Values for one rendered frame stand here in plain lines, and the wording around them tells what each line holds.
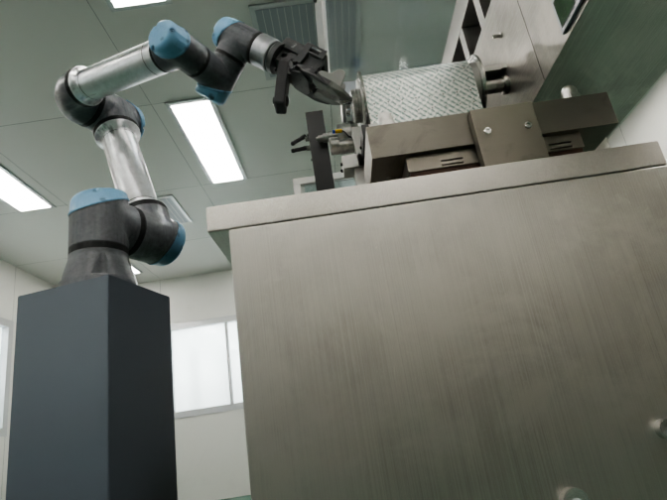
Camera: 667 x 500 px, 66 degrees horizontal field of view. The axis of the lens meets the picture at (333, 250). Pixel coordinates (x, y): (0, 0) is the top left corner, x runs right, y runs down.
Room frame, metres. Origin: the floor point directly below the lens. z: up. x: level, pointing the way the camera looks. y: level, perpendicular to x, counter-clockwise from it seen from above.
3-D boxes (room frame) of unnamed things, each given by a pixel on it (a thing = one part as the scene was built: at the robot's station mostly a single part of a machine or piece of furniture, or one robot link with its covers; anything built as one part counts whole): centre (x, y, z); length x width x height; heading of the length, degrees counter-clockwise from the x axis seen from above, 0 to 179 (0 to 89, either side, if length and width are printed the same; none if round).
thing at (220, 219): (1.93, -0.14, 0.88); 2.52 x 0.66 x 0.04; 1
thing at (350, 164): (1.02, -0.08, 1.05); 0.06 x 0.05 x 0.31; 91
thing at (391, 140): (0.81, -0.28, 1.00); 0.40 x 0.16 x 0.06; 91
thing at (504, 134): (0.72, -0.30, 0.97); 0.10 x 0.03 x 0.11; 91
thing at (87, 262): (0.99, 0.48, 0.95); 0.15 x 0.15 x 0.10
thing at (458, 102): (0.93, -0.23, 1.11); 0.23 x 0.01 x 0.18; 91
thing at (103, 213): (1.00, 0.48, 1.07); 0.13 x 0.12 x 0.14; 153
